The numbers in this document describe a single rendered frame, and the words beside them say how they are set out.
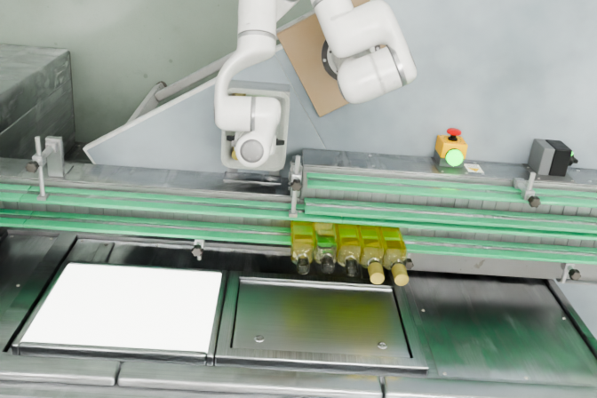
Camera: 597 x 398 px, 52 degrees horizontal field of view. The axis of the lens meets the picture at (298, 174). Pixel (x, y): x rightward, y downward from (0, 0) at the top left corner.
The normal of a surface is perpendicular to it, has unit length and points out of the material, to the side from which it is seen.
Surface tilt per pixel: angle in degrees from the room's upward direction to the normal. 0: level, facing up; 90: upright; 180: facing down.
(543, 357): 90
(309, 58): 1
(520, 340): 90
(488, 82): 0
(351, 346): 90
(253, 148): 15
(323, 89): 1
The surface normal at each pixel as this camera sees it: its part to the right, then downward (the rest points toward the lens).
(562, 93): 0.02, 0.40
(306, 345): 0.08, -0.91
